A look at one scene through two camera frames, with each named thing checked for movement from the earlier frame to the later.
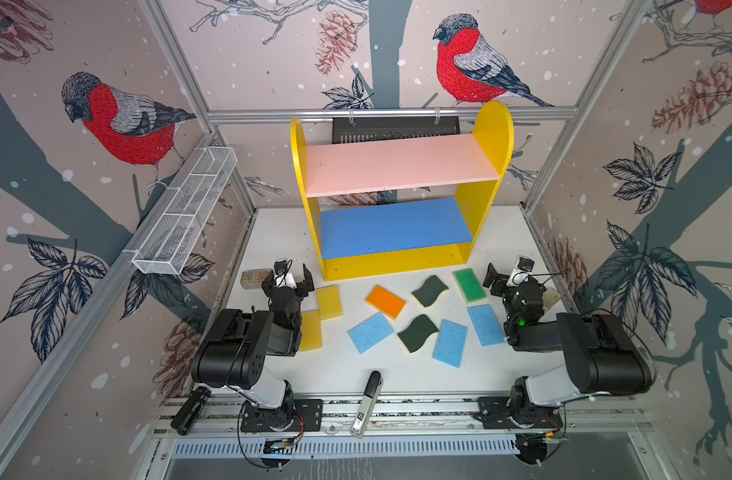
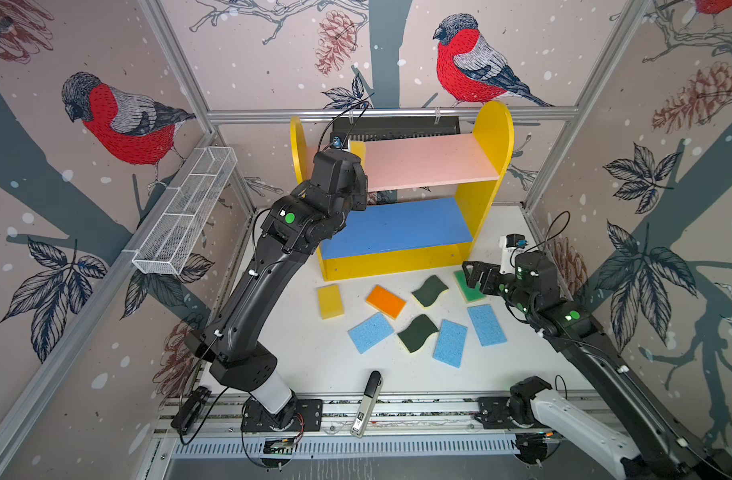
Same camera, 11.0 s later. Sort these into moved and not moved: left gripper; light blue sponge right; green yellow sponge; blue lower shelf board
Moved: left gripper
Not moved: blue lower shelf board; light blue sponge right; green yellow sponge
